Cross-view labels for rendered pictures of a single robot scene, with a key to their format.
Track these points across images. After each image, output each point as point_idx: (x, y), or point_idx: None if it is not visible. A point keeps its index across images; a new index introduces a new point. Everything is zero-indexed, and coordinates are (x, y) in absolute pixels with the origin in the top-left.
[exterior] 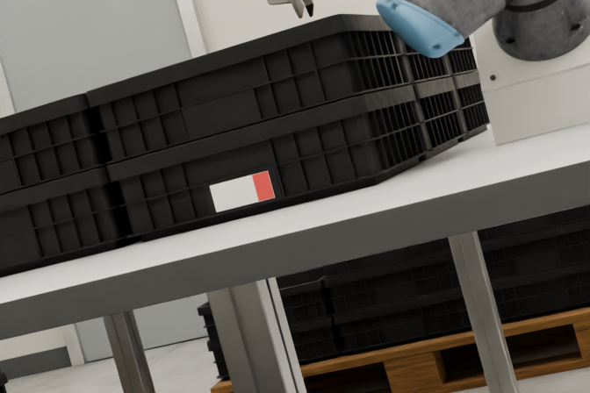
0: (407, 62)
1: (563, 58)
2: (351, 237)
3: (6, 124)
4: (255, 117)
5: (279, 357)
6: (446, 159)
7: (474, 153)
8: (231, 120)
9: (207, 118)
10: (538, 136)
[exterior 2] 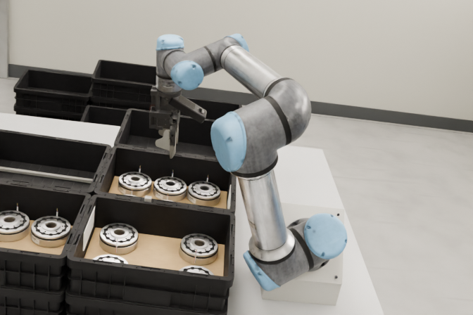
0: None
1: (310, 273)
2: None
3: (7, 256)
4: (166, 304)
5: None
6: (236, 300)
7: (253, 307)
8: (152, 301)
9: (139, 296)
10: (284, 307)
